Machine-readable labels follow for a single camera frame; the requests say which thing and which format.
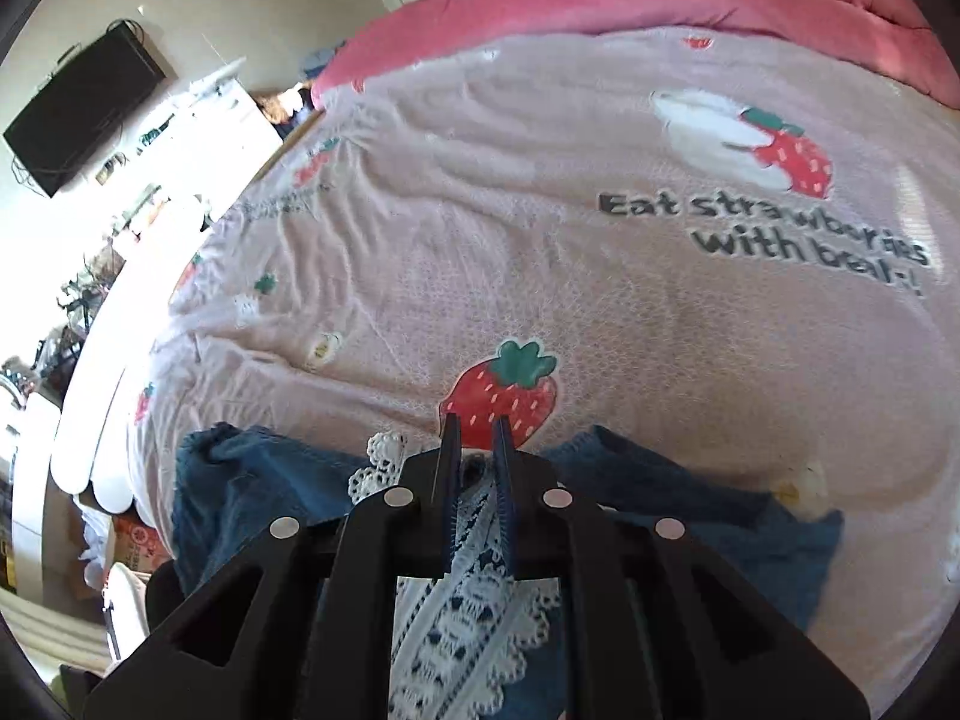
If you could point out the pink quilt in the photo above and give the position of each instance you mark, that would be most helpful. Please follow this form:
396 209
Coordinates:
675 0

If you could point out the blue denim pants lace hem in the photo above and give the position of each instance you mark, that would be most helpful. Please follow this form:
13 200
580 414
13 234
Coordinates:
247 487

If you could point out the black television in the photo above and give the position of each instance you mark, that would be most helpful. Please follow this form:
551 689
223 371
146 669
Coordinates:
82 112

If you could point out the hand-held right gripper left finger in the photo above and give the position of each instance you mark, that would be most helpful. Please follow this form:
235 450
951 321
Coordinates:
450 517

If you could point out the folded blue clothes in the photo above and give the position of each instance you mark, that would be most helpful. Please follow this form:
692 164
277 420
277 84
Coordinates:
322 60

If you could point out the red cardboard box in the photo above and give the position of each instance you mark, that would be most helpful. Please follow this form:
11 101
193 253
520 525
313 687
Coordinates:
139 540

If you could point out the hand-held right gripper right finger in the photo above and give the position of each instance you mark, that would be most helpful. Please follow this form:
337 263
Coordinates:
506 510

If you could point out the pink strawberry print bed sheet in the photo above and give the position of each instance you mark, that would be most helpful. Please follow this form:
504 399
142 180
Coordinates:
525 277

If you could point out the white dresser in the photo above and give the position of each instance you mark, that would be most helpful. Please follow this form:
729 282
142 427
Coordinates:
240 127

